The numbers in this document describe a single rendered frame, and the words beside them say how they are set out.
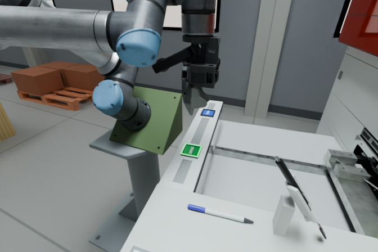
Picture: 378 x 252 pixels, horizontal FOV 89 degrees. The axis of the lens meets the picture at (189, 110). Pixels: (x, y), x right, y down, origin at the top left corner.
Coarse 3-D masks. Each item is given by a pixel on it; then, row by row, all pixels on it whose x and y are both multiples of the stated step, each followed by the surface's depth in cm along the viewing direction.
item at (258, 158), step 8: (216, 152) 80; (224, 152) 79; (232, 152) 77; (240, 152) 77; (248, 152) 77; (248, 160) 77; (256, 160) 76; (264, 160) 75; (272, 160) 74; (288, 160) 73; (288, 168) 73; (296, 168) 72; (304, 168) 71; (312, 168) 70; (320, 168) 70; (328, 176) 70
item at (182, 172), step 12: (204, 108) 87; (216, 108) 87; (204, 120) 78; (216, 120) 78; (192, 132) 70; (204, 132) 70; (180, 144) 64; (192, 144) 64; (204, 144) 64; (180, 156) 59; (204, 156) 59; (168, 168) 54; (180, 168) 55; (192, 168) 54; (168, 180) 51; (180, 180) 51; (192, 180) 51
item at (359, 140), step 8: (360, 136) 71; (352, 144) 75; (360, 144) 70; (368, 144) 67; (352, 152) 74; (368, 152) 65; (376, 152) 63; (376, 160) 61; (368, 184) 63; (376, 184) 60; (376, 192) 59
